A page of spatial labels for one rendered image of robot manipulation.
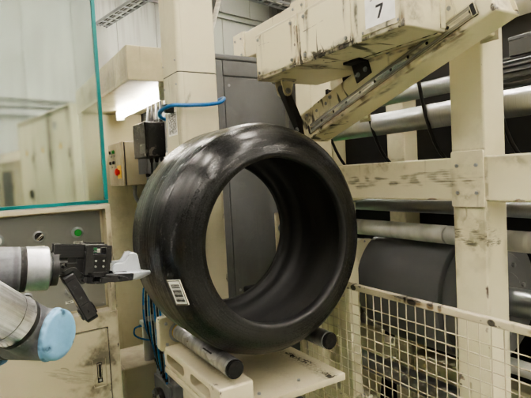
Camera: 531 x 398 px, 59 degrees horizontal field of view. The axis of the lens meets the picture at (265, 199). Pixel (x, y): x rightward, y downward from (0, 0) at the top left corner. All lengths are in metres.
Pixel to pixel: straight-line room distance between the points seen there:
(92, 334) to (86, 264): 0.74
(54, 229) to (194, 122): 0.62
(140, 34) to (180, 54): 10.46
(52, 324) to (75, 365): 0.88
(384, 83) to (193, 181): 0.57
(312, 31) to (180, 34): 0.40
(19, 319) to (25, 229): 0.87
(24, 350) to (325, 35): 0.97
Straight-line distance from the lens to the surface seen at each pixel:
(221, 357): 1.17
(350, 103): 1.38
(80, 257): 1.07
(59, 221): 1.73
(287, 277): 1.48
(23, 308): 0.89
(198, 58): 1.49
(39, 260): 1.03
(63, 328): 0.94
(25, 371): 1.76
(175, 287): 1.05
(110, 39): 11.53
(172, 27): 1.50
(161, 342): 1.43
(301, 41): 1.36
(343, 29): 1.23
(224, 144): 1.08
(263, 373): 1.36
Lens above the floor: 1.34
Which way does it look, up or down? 3 degrees down
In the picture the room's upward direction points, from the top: 3 degrees counter-clockwise
